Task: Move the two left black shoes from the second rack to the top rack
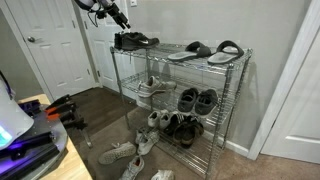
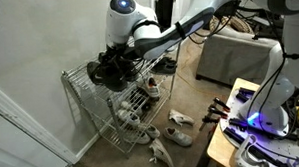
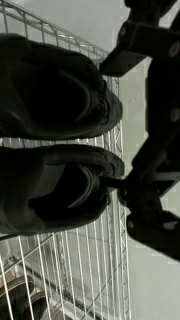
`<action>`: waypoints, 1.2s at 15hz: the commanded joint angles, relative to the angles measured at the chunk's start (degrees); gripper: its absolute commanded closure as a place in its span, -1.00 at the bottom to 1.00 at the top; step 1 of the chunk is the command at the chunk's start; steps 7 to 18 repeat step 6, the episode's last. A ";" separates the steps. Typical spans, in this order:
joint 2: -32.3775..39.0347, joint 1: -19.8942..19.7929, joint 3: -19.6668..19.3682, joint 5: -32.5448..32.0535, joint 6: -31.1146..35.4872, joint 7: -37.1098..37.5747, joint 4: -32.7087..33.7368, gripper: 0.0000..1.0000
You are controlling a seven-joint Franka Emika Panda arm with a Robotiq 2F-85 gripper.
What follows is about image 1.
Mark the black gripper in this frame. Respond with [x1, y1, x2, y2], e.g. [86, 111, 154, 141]
[95, 1, 132, 31]

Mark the white door with deadbolt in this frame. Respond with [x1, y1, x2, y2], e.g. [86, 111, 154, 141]
[81, 0, 135, 93]

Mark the grey sneaker orange swoosh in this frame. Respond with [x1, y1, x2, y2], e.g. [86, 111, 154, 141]
[135, 75, 178, 99]

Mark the black slide sandal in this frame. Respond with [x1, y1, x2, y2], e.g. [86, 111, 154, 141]
[207, 39, 245, 65]
[167, 40, 213, 62]

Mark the dark grey shoe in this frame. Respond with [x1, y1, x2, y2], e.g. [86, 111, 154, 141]
[194, 88, 219, 117]
[177, 87, 200, 113]

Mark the small white shoe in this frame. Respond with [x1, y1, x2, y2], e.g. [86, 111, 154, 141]
[147, 110, 162, 128]
[159, 109, 173, 130]

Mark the black orange bar clamp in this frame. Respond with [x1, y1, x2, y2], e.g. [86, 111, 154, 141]
[44, 94, 78, 116]
[46, 109, 93, 149]

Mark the black white-striped shoe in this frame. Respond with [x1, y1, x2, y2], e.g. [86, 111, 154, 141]
[164, 113, 185, 136]

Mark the white lace-up sneaker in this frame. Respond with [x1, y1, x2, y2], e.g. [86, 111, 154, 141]
[137, 129, 160, 157]
[134, 128, 150, 145]

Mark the brown shoe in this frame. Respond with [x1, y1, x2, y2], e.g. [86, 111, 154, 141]
[180, 116, 205, 149]
[172, 120, 192, 145]

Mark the blue clamp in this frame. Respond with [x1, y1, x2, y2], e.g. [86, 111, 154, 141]
[18, 99, 42, 117]

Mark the grey round mounting plate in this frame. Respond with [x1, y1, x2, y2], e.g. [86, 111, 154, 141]
[0, 105, 70, 180]

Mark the grey knit sneaker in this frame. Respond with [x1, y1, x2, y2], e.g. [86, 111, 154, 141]
[98, 141, 138, 165]

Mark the white sneaker orange tongue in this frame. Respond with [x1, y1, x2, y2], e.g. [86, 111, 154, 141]
[118, 155, 146, 180]

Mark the plain white shoe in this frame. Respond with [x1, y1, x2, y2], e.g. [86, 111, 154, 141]
[150, 169, 175, 180]

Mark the white baseboard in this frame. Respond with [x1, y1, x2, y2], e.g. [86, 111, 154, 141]
[202, 129, 250, 158]

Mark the plain white door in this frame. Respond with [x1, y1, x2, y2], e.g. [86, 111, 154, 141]
[259, 29, 320, 165]

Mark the chrome wire shoe rack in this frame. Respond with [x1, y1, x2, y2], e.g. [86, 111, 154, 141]
[109, 39, 253, 180]

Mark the black cable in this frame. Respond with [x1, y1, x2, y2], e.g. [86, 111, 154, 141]
[0, 70, 15, 100]

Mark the black aluminium rail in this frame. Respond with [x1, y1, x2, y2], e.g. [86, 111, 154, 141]
[0, 143, 62, 180]
[0, 131, 55, 161]

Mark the white door frame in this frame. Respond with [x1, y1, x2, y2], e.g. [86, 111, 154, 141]
[247, 0, 320, 162]

